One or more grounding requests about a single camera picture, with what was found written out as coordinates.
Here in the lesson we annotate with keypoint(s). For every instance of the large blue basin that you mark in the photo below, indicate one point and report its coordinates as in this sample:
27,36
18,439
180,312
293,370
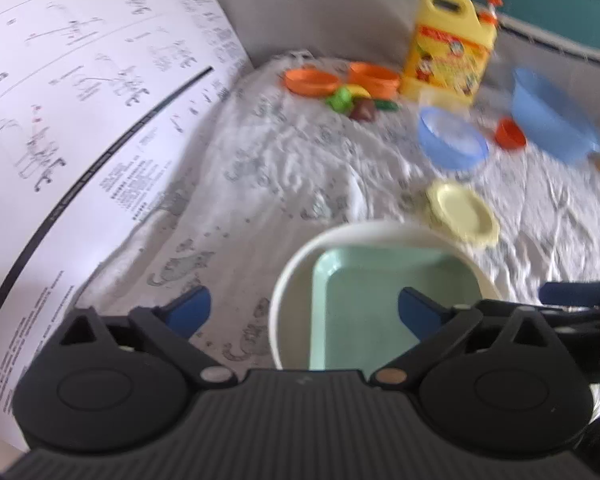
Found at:
550,110

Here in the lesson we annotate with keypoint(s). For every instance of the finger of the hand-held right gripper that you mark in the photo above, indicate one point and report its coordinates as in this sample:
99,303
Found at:
575,294

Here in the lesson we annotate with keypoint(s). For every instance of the orange plate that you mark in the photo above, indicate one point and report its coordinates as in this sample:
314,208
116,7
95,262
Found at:
310,82

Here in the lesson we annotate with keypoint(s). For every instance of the dark green toy cucumber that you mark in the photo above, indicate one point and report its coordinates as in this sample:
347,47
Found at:
387,105

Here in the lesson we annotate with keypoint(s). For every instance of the yellow detergent bottle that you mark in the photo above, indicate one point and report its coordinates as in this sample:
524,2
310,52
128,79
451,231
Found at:
445,60

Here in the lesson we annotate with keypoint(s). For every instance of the orange bowl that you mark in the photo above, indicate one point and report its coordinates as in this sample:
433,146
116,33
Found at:
375,77

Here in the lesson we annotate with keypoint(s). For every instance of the square light green plate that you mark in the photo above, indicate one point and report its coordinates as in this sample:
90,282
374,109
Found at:
360,300

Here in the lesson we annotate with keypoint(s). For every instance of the white printed cloth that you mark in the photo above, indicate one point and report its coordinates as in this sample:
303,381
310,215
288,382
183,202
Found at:
290,160

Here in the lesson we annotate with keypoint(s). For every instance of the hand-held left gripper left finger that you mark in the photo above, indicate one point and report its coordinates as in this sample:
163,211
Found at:
190,308

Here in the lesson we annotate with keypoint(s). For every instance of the white instruction sheet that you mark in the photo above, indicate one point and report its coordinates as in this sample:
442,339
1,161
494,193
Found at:
55,110

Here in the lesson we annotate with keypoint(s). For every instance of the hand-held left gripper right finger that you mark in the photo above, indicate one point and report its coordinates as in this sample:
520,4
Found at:
415,311

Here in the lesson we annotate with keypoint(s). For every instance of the white round bowl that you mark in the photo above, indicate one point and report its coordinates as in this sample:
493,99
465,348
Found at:
290,300

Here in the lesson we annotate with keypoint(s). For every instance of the small pale yellow plate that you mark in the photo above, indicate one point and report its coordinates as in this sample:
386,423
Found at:
462,210

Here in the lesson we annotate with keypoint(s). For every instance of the small orange cup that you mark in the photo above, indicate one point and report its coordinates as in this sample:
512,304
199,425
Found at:
510,135

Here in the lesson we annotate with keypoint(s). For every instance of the yellow toy banana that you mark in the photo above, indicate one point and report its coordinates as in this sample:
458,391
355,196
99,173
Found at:
360,91

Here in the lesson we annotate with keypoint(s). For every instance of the clear blue-rimmed bowl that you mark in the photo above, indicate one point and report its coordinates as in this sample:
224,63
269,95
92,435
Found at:
450,140

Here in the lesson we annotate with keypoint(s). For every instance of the green toy vegetable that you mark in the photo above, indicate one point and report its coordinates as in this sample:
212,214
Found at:
340,100

